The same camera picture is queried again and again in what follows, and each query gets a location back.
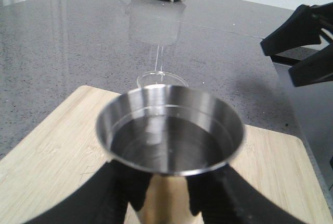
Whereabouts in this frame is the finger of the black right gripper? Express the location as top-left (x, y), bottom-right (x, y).
top-left (288, 44), bottom-right (332, 87)
top-left (261, 4), bottom-right (332, 56)

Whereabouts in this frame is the steel double jigger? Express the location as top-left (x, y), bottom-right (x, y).
top-left (96, 84), bottom-right (245, 223)

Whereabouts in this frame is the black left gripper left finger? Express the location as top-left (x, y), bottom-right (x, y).
top-left (27, 161), bottom-right (152, 223)

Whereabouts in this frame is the wooden cutting board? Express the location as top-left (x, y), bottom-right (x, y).
top-left (1, 85), bottom-right (332, 223)

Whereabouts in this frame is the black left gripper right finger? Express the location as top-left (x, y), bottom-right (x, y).
top-left (186, 165), bottom-right (303, 223)

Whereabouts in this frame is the glass beaker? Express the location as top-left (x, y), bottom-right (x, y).
top-left (129, 0), bottom-right (188, 88)

